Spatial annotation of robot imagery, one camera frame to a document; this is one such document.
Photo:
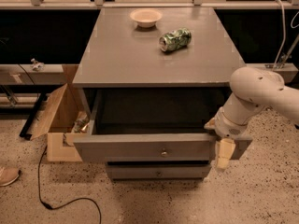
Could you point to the items inside cardboard box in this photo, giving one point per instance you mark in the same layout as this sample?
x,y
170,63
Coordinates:
x,y
80,126

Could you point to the white bowl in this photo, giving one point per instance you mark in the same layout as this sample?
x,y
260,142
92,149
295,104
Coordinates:
x,y
146,17

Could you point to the pink shoe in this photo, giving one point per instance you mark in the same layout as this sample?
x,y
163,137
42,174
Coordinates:
x,y
8,175

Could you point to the grey drawer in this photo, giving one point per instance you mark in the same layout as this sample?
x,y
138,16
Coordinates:
x,y
181,171
151,124

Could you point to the grey bottom drawer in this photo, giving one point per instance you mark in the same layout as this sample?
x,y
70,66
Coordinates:
x,y
181,171

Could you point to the grey window ledge rail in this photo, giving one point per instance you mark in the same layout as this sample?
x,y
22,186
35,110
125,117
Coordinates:
x,y
49,74

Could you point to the small crumpled clear object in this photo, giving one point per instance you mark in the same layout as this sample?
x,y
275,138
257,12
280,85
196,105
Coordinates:
x,y
36,65

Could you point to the grey drawer cabinet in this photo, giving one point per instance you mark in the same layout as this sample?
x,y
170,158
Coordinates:
x,y
122,55

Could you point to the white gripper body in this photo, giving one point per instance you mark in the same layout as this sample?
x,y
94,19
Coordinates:
x,y
226,126

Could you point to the green crushed soda can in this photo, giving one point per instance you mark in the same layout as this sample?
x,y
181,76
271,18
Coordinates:
x,y
175,40

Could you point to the grey top drawer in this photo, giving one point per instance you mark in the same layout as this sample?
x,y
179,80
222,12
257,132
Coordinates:
x,y
151,124

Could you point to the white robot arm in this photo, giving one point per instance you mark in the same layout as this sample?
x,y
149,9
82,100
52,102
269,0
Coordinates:
x,y
253,90

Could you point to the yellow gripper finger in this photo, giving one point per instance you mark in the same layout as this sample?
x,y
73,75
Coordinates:
x,y
225,149
210,125

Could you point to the open cardboard box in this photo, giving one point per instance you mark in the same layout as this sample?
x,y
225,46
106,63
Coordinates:
x,y
63,107

